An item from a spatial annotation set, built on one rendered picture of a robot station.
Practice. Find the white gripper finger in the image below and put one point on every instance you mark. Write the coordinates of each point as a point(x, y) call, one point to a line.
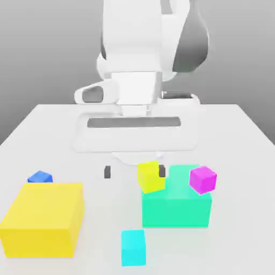
point(162, 171)
point(107, 171)

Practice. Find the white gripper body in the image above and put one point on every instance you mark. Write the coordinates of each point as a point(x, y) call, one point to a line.
point(133, 139)

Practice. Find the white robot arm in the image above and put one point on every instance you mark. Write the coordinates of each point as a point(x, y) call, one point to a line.
point(133, 43)

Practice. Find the small yellow cube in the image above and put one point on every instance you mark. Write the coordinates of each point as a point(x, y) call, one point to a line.
point(150, 177)

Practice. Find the small magenta cube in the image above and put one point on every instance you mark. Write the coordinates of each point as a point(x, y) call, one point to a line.
point(203, 180)

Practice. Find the small blue cube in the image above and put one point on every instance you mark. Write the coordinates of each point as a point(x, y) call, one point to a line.
point(40, 177)

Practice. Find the small cyan cube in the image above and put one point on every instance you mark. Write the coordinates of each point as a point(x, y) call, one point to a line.
point(133, 248)

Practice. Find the large turquoise box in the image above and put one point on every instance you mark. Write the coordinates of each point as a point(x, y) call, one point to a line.
point(176, 210)

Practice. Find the large yellow box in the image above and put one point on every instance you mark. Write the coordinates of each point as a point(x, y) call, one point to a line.
point(40, 219)

